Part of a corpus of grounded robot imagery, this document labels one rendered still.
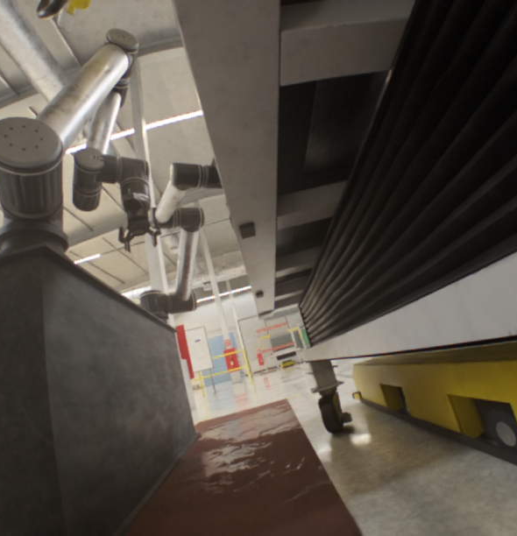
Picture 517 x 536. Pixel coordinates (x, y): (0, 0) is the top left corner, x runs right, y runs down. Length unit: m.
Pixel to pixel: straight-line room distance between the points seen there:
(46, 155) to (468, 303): 0.98
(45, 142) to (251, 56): 0.72
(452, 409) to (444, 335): 0.69
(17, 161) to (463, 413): 1.42
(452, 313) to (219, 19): 0.39
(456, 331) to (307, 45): 0.38
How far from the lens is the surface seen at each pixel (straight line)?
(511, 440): 0.92
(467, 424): 1.00
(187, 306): 2.54
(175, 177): 1.31
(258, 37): 0.43
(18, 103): 11.70
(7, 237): 1.19
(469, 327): 0.27
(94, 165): 1.15
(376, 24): 0.49
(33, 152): 0.99
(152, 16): 10.88
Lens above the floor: 0.41
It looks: 17 degrees up
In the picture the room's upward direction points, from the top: 16 degrees counter-clockwise
